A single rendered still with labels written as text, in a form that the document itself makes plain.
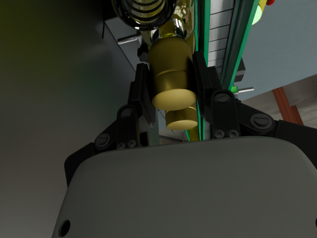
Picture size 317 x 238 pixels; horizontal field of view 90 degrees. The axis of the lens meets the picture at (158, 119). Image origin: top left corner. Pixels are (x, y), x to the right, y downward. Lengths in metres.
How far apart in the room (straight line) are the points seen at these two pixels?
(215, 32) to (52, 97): 0.39
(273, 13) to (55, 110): 0.65
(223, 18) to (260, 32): 0.30
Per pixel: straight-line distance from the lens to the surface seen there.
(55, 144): 0.18
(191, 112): 0.16
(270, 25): 0.72
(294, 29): 0.79
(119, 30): 0.44
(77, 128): 0.21
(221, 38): 0.49
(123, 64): 0.46
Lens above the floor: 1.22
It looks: 22 degrees down
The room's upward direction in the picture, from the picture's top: 177 degrees clockwise
